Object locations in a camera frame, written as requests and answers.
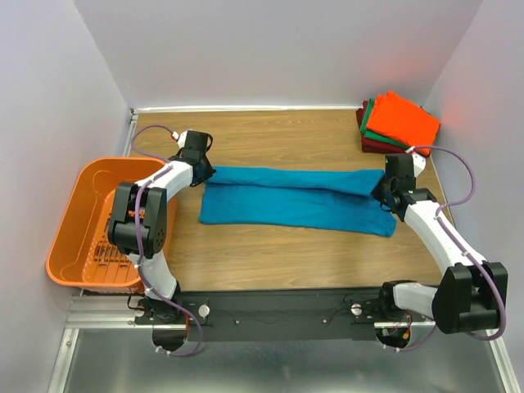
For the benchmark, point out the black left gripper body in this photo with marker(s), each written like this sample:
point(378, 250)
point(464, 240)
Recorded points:
point(203, 160)

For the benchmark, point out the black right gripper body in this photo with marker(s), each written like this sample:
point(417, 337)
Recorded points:
point(384, 196)

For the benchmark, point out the blue t shirt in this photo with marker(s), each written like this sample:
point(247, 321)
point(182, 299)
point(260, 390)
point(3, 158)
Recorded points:
point(331, 200)

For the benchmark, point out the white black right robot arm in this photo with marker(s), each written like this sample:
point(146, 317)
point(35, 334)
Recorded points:
point(471, 295)

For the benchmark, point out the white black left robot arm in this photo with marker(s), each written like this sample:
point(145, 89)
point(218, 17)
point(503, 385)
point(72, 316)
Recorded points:
point(139, 215)

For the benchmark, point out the folded orange t shirt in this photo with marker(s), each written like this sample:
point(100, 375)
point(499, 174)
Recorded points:
point(400, 118)

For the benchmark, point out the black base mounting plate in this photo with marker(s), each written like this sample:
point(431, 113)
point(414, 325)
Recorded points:
point(276, 315)

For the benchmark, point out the orange plastic laundry basket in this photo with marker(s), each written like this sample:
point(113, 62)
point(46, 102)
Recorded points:
point(81, 255)

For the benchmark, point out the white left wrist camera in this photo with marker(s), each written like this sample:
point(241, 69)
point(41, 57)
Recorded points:
point(180, 138)

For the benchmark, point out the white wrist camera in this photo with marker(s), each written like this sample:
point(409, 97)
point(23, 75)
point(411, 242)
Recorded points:
point(180, 138)
point(419, 164)

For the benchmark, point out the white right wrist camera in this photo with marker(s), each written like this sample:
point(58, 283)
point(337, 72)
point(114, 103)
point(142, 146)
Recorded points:
point(419, 164)

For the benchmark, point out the aluminium frame rail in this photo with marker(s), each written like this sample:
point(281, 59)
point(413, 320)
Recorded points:
point(104, 350)

